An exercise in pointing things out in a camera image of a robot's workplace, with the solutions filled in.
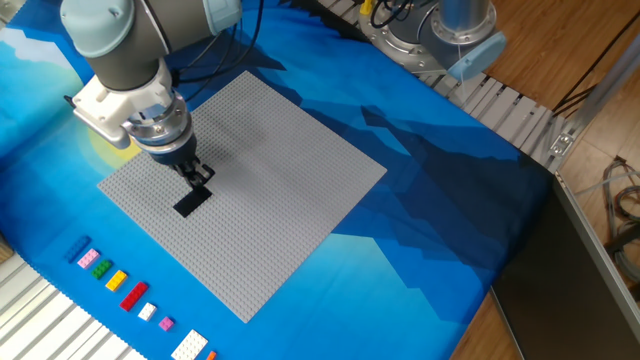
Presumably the grey cable bundle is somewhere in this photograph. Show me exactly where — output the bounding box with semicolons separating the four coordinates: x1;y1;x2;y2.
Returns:
599;155;640;286

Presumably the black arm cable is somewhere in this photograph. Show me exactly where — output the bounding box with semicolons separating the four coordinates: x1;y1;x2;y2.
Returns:
169;0;265;104

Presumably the black Lego plate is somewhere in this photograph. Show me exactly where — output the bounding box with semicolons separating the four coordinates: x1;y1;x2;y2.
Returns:
172;183;213;219

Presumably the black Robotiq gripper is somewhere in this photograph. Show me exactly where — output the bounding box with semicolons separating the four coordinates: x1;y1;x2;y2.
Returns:
148;133;216;190

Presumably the black looped cable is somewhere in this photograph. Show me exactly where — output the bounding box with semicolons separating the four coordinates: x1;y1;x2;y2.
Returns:
369;0;416;31

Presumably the blue mountain print cloth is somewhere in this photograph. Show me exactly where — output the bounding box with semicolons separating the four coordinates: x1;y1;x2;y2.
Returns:
0;0;554;360

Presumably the aluminium beam with corner bracket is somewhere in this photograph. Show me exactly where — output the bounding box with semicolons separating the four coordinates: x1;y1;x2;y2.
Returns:
547;32;640;174

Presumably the red Lego brick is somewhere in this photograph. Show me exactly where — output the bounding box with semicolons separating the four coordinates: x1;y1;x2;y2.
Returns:
118;280;150;313

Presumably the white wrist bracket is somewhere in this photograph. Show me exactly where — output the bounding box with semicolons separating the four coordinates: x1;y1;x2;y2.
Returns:
63;59;176;150

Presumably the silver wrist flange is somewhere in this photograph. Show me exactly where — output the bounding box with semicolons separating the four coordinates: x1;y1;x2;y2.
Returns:
122;92;194;155

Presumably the yellow Lego brick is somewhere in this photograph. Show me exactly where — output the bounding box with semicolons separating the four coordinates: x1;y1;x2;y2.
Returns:
104;269;129;293

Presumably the blue Lego brick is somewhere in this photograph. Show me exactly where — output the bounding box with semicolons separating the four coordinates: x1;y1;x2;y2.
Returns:
63;234;93;265

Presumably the dark panel with metal frame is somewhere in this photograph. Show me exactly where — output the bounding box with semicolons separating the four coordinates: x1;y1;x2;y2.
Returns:
489;171;640;360

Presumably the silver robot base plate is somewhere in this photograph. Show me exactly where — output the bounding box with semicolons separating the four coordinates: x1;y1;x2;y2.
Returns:
358;4;451;76

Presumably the green Lego brick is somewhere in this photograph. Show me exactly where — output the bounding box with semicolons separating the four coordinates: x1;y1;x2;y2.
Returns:
90;258;114;281

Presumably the pink Lego brick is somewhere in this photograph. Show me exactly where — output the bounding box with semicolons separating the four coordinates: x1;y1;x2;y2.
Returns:
76;247;101;270

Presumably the black floor cable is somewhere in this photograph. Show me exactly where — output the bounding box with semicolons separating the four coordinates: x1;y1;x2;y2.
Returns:
551;9;640;116

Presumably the large white Lego plate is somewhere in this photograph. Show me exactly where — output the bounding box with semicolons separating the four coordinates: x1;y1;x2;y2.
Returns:
170;328;210;360

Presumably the large grey Lego baseplate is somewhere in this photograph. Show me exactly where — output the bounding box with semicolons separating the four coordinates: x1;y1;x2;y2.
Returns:
97;69;388;324

